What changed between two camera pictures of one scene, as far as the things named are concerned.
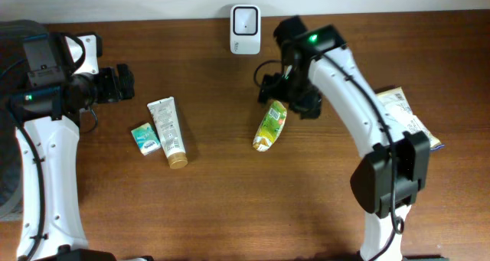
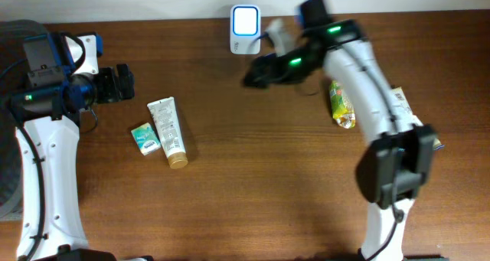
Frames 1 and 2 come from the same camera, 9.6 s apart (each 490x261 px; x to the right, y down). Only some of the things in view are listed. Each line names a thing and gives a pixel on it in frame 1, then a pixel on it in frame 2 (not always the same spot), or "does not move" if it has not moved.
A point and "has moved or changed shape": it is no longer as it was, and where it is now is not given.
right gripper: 309,104 -> 264,63
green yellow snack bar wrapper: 271,124 has moved or changed shape
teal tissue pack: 147,138 does not move
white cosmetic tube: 164,115 does not move
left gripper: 115,92 does not move
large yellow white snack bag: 396,104 does not move
